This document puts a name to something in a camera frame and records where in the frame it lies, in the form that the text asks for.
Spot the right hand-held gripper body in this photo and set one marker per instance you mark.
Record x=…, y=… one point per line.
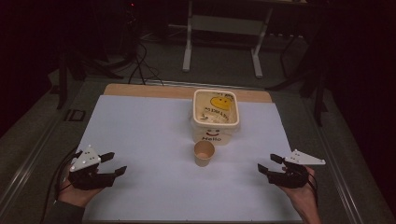
x=291, y=179

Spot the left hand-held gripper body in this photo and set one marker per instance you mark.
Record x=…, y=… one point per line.
x=93, y=180

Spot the cream smiley face bin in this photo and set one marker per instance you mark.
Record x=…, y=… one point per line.
x=214, y=135

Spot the brown paper cup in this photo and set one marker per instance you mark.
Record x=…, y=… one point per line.
x=204, y=157

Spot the person's right hand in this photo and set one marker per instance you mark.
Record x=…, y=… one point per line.
x=305, y=197

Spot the person's left hand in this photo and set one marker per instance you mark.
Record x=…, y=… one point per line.
x=76, y=197

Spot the white table mat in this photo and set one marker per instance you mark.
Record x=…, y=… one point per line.
x=149, y=143

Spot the black floor plate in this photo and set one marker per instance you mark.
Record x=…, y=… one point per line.
x=75, y=115

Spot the black metal stand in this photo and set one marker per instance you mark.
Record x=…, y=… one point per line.
x=63, y=81
x=317, y=93

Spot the clear bag with yellow heart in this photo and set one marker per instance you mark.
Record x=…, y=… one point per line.
x=218, y=109

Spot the metal floor rail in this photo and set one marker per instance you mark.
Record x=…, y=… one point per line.
x=202, y=84
x=339, y=174
x=28, y=168

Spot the white metal table frame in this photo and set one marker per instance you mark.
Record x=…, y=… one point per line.
x=224, y=25

